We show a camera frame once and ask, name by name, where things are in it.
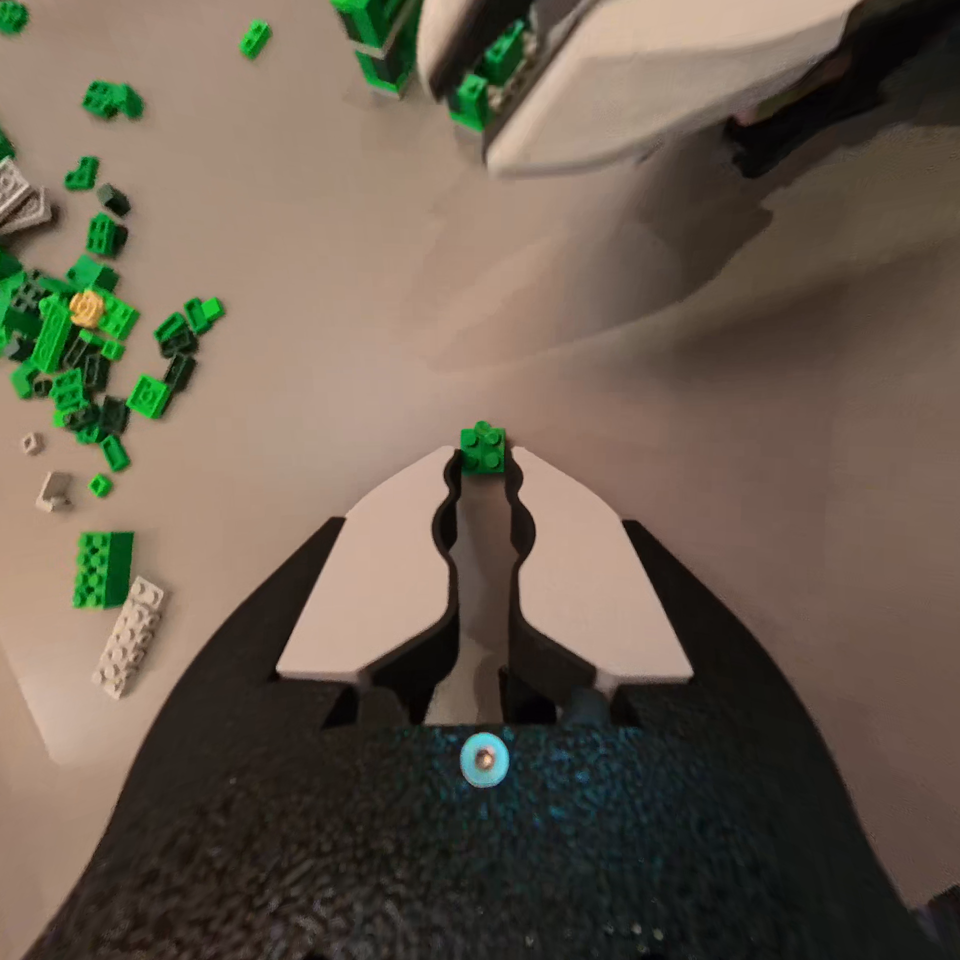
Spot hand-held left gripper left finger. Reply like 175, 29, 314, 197
275, 446, 461, 687

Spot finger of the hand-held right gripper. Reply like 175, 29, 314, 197
415, 0, 601, 102
482, 0, 865, 180

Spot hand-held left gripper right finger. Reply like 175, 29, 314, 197
504, 445, 695, 685

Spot green and grey brick assembly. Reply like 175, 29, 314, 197
448, 18, 537, 133

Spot small green two-stud brick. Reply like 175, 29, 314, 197
459, 421, 508, 477

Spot grey desk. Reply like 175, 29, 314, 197
0, 0, 960, 912

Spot green brick stack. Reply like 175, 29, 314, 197
330, 0, 423, 97

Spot long grey studded plate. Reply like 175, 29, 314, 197
90, 575, 167, 700

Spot large green block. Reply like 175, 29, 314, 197
72, 530, 137, 611

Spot pile of green bricks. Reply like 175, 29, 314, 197
0, 76, 228, 500

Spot grey plates at left edge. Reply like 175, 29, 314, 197
0, 156, 55, 237

